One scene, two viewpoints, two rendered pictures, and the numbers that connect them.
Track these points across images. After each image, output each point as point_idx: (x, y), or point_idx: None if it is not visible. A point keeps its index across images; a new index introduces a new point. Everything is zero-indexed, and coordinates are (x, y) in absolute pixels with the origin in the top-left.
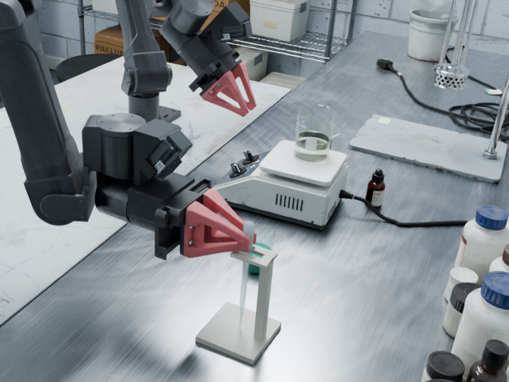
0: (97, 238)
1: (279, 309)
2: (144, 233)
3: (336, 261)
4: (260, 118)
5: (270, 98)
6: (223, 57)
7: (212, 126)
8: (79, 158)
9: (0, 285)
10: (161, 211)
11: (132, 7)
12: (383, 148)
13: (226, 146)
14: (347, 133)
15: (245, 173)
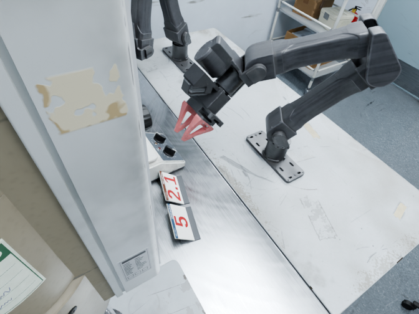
0: (166, 98)
1: None
2: (158, 109)
3: None
4: (262, 231)
5: (308, 271)
6: (197, 99)
7: (260, 191)
8: (137, 38)
9: (158, 72)
10: None
11: (312, 90)
12: (150, 283)
13: (223, 181)
14: (202, 285)
15: (150, 136)
